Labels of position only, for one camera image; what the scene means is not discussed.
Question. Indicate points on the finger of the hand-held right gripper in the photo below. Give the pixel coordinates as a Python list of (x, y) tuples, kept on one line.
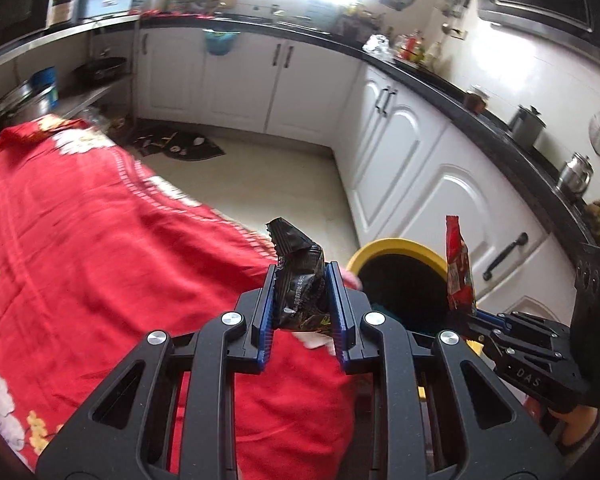
[(485, 342), (495, 321)]

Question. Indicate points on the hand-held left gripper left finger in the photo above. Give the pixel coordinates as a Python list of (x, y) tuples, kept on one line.
[(262, 325)]

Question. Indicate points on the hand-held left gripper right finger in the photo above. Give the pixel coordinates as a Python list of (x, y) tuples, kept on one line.
[(342, 325)]

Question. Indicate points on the black snack wrapper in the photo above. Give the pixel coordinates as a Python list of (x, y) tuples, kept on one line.
[(300, 280)]

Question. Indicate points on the red snack wrapper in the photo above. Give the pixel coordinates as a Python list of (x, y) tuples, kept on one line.
[(457, 270)]

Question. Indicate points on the yellow-rimmed trash bin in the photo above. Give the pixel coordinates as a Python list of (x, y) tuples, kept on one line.
[(395, 246)]

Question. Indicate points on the person's right hand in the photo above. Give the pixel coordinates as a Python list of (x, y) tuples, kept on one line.
[(580, 425)]

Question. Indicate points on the red stool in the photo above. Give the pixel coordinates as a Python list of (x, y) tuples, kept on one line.
[(532, 410)]

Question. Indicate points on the stainless steel pot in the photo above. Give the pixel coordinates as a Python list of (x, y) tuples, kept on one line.
[(575, 177)]

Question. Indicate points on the white kitchen cabinets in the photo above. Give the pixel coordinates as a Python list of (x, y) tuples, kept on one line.
[(405, 160)]

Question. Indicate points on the red floral blanket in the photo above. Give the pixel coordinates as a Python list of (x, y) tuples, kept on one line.
[(105, 240)]

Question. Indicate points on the dark floor mat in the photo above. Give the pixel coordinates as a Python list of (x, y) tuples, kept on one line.
[(180, 147)]

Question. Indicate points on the dark grey kettle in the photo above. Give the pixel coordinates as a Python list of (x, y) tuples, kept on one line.
[(526, 127)]

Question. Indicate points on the glass jar white lid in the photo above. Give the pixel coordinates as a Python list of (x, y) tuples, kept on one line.
[(476, 99)]

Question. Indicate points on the clear crumpled plastic bag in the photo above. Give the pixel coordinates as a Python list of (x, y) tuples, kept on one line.
[(378, 47)]

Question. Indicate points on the row of condiment bottles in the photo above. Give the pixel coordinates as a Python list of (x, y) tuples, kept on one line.
[(417, 50)]

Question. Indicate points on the blue plastic bag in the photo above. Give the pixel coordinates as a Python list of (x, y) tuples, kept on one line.
[(221, 42)]

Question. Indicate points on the black pan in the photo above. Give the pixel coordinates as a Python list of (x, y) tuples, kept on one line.
[(100, 69)]

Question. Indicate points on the hanging utensil rack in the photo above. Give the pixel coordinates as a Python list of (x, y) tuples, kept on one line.
[(452, 7)]

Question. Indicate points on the steel basin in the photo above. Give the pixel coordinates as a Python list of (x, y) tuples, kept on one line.
[(25, 105)]

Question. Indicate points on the steel range hood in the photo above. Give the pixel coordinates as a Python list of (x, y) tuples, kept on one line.
[(545, 0)]

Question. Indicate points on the blue can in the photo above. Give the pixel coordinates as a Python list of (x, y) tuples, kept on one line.
[(45, 82)]

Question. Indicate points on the metal shelf table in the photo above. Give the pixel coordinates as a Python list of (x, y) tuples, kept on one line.
[(80, 32)]

